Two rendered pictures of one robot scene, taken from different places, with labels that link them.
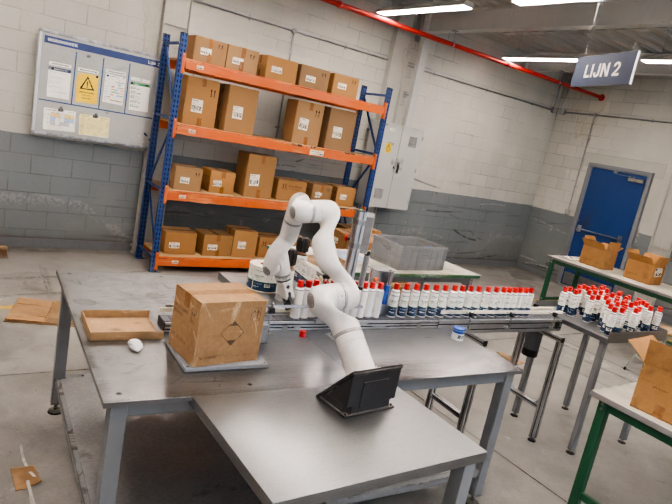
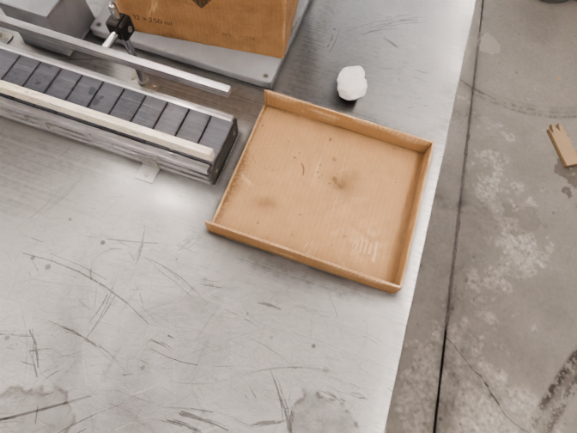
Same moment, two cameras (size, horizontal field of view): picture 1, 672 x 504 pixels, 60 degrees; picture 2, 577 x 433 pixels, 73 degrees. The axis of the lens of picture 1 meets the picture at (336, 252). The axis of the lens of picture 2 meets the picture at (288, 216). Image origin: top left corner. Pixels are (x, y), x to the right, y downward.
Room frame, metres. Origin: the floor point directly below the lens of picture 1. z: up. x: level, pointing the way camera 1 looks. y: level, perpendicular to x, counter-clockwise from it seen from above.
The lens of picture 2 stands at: (2.66, 1.03, 1.41)
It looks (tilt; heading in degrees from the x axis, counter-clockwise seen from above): 68 degrees down; 224
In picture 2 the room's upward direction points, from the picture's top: 8 degrees clockwise
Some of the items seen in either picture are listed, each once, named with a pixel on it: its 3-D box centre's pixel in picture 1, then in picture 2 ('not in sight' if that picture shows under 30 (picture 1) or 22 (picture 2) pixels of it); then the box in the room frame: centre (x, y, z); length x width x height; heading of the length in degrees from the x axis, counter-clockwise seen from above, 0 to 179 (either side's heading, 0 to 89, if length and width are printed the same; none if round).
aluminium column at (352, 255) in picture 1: (348, 274); not in sight; (2.86, -0.09, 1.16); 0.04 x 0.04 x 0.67; 33
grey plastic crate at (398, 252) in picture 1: (408, 252); not in sight; (5.21, -0.65, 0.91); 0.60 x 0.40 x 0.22; 130
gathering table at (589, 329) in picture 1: (584, 373); not in sight; (4.16, -2.00, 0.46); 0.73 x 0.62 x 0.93; 123
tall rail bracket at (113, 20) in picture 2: not in sight; (124, 57); (2.55, 0.52, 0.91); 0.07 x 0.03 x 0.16; 33
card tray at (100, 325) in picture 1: (121, 324); (324, 185); (2.42, 0.87, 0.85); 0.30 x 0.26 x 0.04; 123
